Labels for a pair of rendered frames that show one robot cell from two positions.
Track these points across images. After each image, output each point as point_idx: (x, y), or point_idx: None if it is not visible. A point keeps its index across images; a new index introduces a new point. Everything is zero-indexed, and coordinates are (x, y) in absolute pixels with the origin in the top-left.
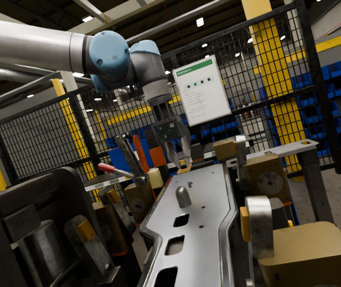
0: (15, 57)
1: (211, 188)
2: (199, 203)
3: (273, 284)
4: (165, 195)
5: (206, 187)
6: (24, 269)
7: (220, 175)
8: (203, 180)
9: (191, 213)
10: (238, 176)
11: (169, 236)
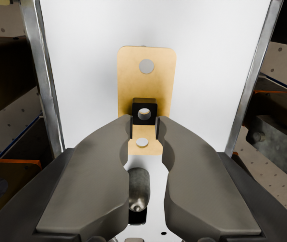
0: None
1: (197, 132)
2: (164, 182)
3: None
4: (65, 96)
5: (187, 117)
6: None
7: (245, 52)
8: (185, 55)
9: (149, 206)
10: (268, 145)
11: (124, 236)
